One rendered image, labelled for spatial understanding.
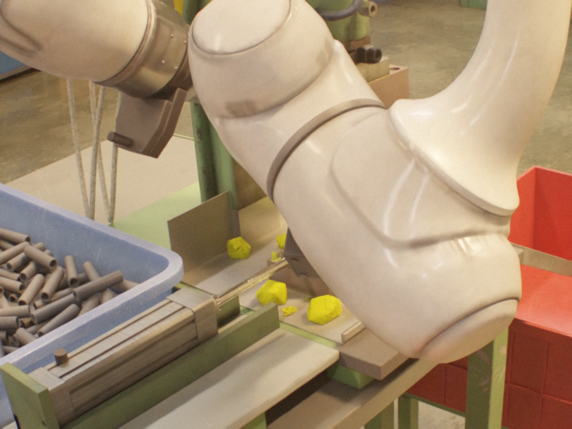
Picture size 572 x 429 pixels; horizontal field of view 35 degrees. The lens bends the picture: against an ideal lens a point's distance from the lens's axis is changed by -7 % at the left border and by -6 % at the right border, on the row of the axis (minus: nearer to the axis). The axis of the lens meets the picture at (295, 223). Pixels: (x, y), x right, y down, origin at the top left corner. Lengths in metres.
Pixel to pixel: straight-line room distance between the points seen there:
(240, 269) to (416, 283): 0.61
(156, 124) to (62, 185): 0.80
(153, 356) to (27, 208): 0.47
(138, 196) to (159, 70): 0.72
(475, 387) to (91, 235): 0.54
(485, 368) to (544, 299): 0.76
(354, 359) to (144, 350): 0.22
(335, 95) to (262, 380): 0.39
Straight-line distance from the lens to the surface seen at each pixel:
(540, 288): 2.01
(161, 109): 0.83
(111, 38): 0.76
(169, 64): 0.81
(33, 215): 1.31
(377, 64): 1.04
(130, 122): 0.86
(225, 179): 1.17
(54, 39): 0.73
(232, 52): 0.60
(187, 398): 0.92
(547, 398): 1.52
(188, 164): 1.62
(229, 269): 1.14
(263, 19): 0.61
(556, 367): 1.49
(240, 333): 0.97
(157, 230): 1.27
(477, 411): 1.27
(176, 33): 0.82
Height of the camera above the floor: 1.52
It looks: 25 degrees down
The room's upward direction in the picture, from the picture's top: 5 degrees counter-clockwise
